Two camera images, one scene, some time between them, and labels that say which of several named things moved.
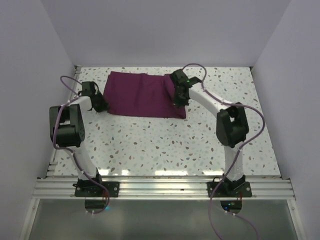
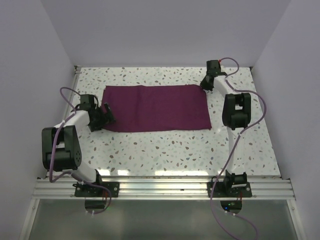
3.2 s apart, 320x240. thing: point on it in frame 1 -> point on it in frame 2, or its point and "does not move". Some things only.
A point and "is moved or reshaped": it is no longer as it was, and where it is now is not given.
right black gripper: x=179 y=103 -> x=204 y=85
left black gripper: x=104 y=105 -> x=94 y=126
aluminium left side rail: x=51 y=168 does not move
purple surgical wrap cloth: x=143 y=94 is moved or reshaped
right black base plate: x=229 y=189 does not move
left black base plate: x=92 y=189 does not move
